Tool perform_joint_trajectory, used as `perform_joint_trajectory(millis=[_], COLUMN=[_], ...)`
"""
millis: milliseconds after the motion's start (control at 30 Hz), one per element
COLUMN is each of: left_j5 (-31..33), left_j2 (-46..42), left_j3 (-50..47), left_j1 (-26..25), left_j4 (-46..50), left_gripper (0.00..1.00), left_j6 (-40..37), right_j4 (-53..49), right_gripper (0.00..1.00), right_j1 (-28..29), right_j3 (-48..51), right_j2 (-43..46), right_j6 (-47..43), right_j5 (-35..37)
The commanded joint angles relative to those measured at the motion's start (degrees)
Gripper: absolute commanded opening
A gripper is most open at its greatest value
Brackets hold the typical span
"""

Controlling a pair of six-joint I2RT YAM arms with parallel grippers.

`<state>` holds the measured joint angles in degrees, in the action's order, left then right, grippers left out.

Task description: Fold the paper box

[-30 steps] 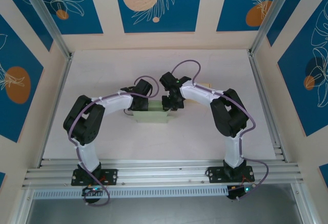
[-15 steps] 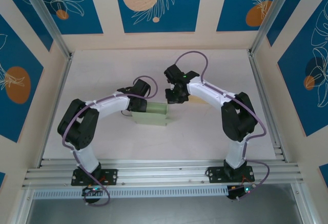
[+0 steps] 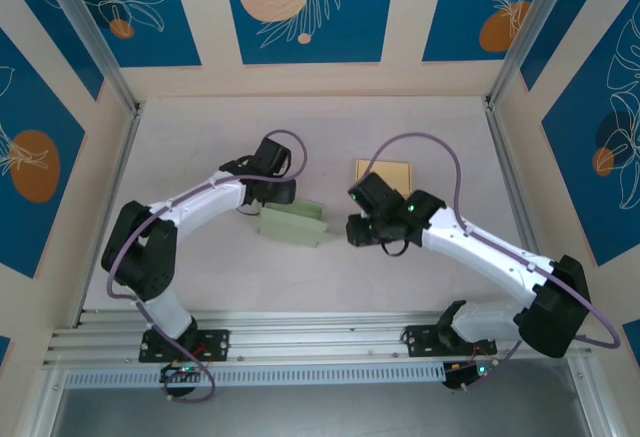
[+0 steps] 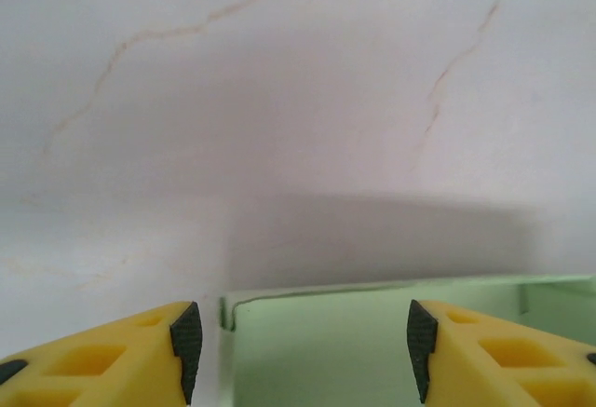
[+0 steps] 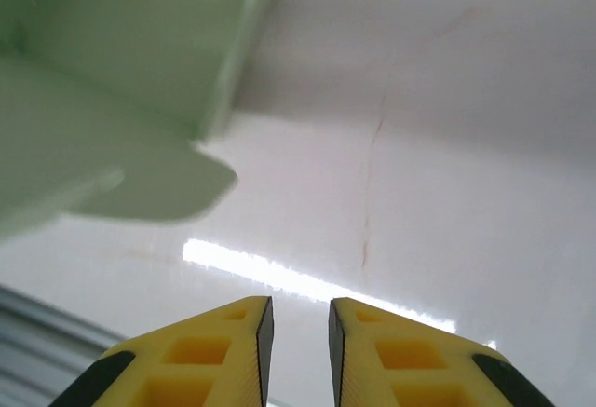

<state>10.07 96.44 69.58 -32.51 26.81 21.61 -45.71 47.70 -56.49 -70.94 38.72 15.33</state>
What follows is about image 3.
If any light green paper box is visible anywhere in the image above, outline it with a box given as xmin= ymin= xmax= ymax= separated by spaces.
xmin=257 ymin=198 xmax=344 ymax=249

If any orange paper box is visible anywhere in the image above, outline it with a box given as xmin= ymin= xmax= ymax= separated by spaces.
xmin=353 ymin=158 xmax=415 ymax=198

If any black controller board green light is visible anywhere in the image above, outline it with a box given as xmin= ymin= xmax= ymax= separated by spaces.
xmin=443 ymin=360 xmax=501 ymax=391
xmin=159 ymin=362 xmax=209 ymax=386

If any blue floral printed mat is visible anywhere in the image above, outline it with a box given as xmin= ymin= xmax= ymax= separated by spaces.
xmin=221 ymin=0 xmax=399 ymax=66

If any grey metal panel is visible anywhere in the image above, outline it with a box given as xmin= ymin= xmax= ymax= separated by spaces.
xmin=49 ymin=384 xmax=591 ymax=437

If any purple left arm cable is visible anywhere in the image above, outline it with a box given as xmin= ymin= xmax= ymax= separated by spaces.
xmin=107 ymin=129 xmax=308 ymax=403

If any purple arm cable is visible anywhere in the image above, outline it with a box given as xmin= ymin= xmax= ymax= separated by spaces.
xmin=368 ymin=131 xmax=622 ymax=393
xmin=107 ymin=129 xmax=308 ymax=403

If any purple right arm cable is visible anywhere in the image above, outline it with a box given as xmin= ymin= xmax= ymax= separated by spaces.
xmin=368 ymin=131 xmax=622 ymax=393

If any aluminium mounting rail beam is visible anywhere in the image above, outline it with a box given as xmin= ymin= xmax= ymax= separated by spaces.
xmin=42 ymin=310 xmax=594 ymax=369

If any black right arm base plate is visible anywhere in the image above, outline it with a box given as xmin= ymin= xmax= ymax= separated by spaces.
xmin=402 ymin=325 xmax=499 ymax=358

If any aluminium table side rail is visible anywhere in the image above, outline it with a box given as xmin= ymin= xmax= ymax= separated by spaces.
xmin=483 ymin=99 xmax=559 ymax=316
xmin=72 ymin=104 xmax=146 ymax=329

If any white slotted cable duct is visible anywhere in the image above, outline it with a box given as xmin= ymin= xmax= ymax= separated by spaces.
xmin=63 ymin=362 xmax=447 ymax=389

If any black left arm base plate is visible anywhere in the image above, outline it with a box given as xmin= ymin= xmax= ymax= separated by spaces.
xmin=138 ymin=329 xmax=231 ymax=362

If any aluminium corner post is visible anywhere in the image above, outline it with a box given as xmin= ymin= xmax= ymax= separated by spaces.
xmin=37 ymin=0 xmax=144 ymax=116
xmin=487 ymin=0 xmax=615 ymax=108

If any aluminium lower frame post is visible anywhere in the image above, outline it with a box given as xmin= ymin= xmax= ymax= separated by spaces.
xmin=19 ymin=366 xmax=69 ymax=437
xmin=567 ymin=356 xmax=624 ymax=437

